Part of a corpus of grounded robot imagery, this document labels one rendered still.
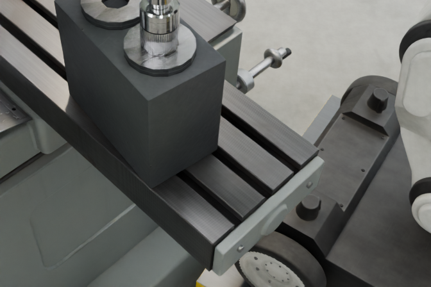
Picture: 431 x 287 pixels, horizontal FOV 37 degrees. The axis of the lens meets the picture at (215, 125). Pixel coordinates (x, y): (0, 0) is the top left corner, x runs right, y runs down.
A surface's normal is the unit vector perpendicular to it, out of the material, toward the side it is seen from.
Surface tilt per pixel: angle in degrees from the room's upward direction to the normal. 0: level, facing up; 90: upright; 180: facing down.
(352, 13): 0
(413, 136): 90
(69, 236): 90
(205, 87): 90
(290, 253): 6
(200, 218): 0
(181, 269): 68
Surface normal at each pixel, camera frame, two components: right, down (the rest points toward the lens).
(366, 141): 0.06, -0.63
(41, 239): 0.72, 0.56
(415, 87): -0.54, 0.63
